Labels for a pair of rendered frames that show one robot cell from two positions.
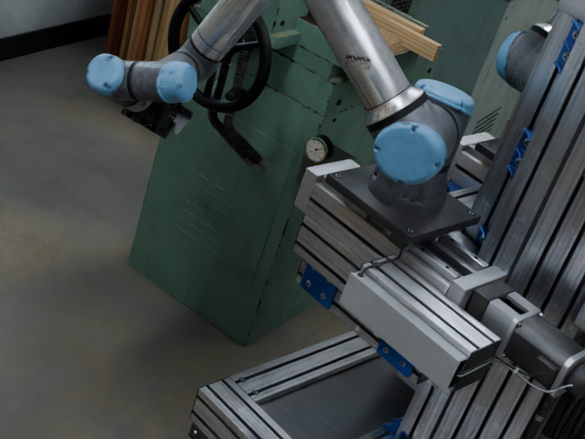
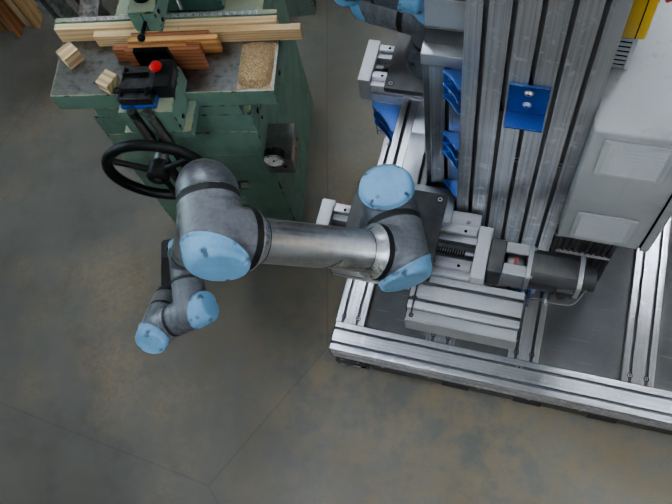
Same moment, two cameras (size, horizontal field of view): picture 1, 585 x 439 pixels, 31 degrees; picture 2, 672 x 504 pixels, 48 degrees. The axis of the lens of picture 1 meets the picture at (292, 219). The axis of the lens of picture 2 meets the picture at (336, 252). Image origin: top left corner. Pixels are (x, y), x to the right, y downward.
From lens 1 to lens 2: 132 cm
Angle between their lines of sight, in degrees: 37
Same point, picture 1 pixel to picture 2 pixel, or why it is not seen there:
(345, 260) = not seen: hidden behind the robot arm
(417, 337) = (477, 336)
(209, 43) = not seen: hidden behind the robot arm
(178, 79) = (206, 318)
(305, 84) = (226, 122)
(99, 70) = (148, 344)
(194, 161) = not seen: hidden behind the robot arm
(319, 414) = (399, 294)
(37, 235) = (118, 266)
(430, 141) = (420, 271)
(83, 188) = (102, 193)
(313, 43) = (212, 101)
